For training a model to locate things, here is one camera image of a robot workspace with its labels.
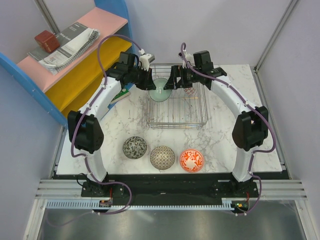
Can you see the metal wire dish rack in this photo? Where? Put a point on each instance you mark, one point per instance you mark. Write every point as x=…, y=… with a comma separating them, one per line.
x=179, y=110

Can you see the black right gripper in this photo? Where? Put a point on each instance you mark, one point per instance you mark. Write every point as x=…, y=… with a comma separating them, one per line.
x=177, y=71

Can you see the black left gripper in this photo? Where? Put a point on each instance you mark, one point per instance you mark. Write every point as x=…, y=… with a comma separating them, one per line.
x=148, y=83

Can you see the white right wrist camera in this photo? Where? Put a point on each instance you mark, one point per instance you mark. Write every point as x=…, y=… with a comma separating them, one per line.
x=187, y=59

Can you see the orange white floral bowl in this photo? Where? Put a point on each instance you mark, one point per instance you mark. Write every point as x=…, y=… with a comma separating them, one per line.
x=191, y=160

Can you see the blue pink yellow shelf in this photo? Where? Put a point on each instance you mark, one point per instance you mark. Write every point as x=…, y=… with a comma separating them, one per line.
x=70, y=88

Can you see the pale green ceramic bowl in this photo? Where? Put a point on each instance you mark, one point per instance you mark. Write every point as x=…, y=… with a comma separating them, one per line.
x=160, y=94

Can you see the gold lattice pattern bowl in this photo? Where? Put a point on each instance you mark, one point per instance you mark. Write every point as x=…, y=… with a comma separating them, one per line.
x=162, y=157

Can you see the white slotted cable duct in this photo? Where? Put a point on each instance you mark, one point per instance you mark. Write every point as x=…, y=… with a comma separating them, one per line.
x=87, y=204

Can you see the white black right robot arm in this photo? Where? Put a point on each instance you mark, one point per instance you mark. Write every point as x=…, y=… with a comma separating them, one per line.
x=250, y=129

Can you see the aluminium frame rail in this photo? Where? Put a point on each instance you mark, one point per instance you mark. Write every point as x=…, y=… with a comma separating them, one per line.
x=276, y=33

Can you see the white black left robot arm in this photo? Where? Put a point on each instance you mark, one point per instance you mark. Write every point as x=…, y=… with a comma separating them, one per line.
x=84, y=129

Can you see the red brown cube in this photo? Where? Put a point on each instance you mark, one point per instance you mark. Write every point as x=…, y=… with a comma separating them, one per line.
x=47, y=41

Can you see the black white floral bowl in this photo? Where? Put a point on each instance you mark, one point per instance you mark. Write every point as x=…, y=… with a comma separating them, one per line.
x=134, y=147

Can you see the spiral bound setup guide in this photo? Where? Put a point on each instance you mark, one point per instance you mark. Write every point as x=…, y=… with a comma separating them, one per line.
x=74, y=42

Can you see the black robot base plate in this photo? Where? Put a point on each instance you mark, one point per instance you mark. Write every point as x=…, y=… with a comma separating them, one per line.
x=173, y=188

